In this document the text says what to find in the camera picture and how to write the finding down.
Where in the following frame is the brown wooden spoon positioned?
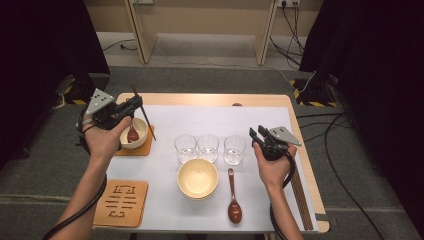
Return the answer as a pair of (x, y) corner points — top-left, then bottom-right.
(227, 168), (243, 225)
(126, 122), (140, 144)

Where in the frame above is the carved wooden coaster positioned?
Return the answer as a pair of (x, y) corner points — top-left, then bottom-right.
(114, 124), (155, 157)
(92, 179), (149, 229)

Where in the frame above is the row of brown chopsticks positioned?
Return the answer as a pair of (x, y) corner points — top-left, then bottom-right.
(289, 163), (315, 232)

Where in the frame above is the bundle of black wall cables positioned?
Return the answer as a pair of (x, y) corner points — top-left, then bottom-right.
(269, 0), (306, 67)

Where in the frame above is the person's right hand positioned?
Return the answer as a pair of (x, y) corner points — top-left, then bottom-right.
(253, 142), (297, 191)

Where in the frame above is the long black floor cable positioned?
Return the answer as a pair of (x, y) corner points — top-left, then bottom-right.
(323, 111), (388, 240)

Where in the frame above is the clear drinking glass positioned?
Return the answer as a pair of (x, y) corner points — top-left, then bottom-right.
(223, 134), (247, 166)
(196, 133), (220, 163)
(173, 133), (198, 164)

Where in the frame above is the cream bowl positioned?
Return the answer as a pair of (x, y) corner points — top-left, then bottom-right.
(176, 158), (220, 201)
(119, 117), (149, 150)

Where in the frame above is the beige wooden desk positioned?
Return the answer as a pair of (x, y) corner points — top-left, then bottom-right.
(123, 0), (278, 66)

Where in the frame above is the person's left hand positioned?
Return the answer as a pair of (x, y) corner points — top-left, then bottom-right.
(81, 114), (133, 161)

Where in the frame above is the dark wooden chopstick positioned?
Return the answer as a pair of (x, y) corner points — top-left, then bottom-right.
(129, 83), (157, 142)

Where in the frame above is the black curtain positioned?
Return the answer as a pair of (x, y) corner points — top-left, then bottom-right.
(0, 0), (112, 168)
(298, 0), (424, 231)

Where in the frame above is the black stand base striped tape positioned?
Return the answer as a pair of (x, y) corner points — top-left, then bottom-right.
(53, 73), (110, 106)
(289, 71), (338, 108)

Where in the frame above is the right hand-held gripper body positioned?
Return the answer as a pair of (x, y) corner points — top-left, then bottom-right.
(261, 125), (302, 162)

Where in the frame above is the thin black floor cable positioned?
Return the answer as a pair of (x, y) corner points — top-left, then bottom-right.
(103, 39), (138, 52)

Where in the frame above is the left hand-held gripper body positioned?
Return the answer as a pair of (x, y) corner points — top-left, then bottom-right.
(85, 87), (125, 131)

